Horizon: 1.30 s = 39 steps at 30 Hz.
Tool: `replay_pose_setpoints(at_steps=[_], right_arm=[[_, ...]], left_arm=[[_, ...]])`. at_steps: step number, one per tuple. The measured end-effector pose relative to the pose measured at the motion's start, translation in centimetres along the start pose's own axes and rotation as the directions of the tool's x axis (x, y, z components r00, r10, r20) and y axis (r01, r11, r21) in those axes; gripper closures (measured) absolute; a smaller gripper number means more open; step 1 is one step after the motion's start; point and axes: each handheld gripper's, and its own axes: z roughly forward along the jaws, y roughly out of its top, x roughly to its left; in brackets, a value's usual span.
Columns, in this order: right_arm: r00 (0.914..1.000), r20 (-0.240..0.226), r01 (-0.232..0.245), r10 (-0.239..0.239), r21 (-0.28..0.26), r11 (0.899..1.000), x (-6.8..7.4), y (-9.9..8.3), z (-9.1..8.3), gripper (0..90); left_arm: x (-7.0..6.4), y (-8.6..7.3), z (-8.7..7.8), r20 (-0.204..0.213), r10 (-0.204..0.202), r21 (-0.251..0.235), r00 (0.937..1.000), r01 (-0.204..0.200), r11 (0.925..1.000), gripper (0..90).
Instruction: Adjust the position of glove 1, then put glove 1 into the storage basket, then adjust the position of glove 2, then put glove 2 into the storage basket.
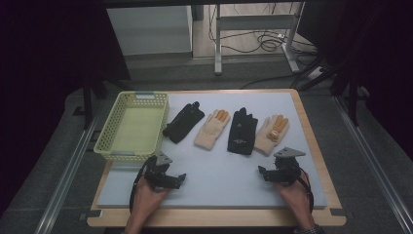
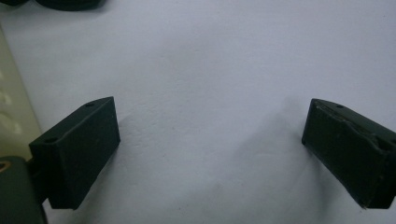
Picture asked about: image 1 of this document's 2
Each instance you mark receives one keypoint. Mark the aluminium floor rail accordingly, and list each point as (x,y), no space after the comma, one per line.
(373,156)
(65,182)

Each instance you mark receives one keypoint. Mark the white cabinet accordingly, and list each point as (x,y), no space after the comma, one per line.
(149,31)

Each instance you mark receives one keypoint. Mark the dark curtain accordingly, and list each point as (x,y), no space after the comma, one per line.
(48,48)
(380,48)

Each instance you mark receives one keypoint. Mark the white table mat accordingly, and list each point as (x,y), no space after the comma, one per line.
(214,169)

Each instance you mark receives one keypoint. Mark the grey metal desk frame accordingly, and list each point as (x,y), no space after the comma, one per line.
(255,22)

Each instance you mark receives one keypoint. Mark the black glove with logo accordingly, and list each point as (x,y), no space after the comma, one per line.
(242,133)

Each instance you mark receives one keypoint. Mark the pale green plastic basket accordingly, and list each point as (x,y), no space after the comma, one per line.
(136,130)

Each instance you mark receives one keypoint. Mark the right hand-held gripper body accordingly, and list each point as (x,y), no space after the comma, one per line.
(287,167)

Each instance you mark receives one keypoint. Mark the person's right hand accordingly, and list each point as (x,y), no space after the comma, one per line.
(293,198)

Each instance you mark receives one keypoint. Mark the white power strip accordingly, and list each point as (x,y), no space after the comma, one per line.
(315,73)

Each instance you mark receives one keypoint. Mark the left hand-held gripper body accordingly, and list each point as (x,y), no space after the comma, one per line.
(156,172)

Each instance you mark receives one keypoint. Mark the black metal stand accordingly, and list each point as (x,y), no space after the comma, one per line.
(352,97)
(87,104)

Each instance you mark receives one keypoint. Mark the plain black glove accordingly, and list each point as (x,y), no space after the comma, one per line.
(183,123)

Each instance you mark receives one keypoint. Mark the cream glove with orange fingers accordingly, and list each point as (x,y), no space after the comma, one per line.
(211,130)
(268,138)

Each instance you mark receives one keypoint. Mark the person's left hand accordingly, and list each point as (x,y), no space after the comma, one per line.
(146,198)

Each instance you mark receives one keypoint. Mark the black table corner bracket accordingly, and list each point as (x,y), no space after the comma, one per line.
(338,212)
(91,214)

